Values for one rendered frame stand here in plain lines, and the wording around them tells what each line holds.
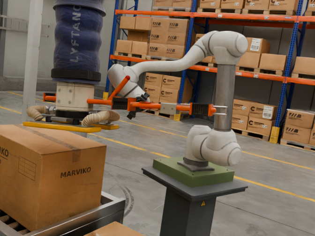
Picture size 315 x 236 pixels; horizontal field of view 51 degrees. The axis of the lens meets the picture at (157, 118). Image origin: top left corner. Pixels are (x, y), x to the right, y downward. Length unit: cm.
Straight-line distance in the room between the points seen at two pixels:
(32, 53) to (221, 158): 347
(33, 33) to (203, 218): 348
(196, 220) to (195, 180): 31
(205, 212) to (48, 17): 1130
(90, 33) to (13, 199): 92
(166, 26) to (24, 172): 837
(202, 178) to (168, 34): 793
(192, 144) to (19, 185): 99
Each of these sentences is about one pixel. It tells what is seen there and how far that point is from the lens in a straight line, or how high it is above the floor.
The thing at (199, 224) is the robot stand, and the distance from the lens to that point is 220.
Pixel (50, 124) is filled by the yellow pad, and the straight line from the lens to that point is 150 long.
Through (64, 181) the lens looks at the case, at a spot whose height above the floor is 79.
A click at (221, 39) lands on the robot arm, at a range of 185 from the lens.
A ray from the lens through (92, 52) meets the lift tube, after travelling 153.
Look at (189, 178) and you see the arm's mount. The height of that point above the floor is 80.
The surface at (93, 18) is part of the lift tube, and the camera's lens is 155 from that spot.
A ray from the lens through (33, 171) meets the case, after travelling 167.
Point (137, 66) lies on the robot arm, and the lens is 178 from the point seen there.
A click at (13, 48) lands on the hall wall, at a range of 1201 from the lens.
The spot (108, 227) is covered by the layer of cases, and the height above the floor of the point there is 54.
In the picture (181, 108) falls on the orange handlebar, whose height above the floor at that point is 125.
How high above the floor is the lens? 140
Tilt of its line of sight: 9 degrees down
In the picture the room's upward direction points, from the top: 8 degrees clockwise
